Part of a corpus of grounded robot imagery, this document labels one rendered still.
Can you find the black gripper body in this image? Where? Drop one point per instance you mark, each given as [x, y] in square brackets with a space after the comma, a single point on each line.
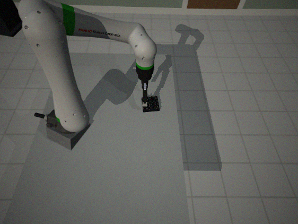
[144, 79]

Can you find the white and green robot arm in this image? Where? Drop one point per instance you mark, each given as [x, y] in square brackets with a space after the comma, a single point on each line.
[46, 25]

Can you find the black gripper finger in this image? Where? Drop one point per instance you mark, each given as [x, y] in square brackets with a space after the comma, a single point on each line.
[144, 99]

